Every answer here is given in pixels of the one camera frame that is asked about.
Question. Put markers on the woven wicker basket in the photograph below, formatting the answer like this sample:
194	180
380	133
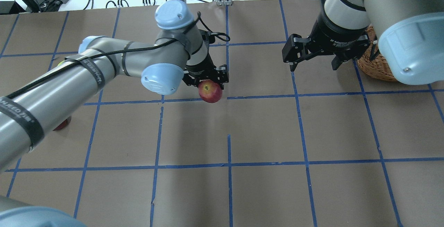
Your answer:
372	62

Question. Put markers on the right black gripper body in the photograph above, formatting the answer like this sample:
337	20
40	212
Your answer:
335	32

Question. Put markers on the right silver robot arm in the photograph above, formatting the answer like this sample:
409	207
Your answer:
409	35

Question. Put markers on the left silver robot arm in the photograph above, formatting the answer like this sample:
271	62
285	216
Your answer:
180	54

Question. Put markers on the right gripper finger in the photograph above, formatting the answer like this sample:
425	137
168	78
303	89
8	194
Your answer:
337	62
294	65

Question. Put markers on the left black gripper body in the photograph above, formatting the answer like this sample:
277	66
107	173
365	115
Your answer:
203	65

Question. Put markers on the dark red apple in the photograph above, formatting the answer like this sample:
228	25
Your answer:
64	124

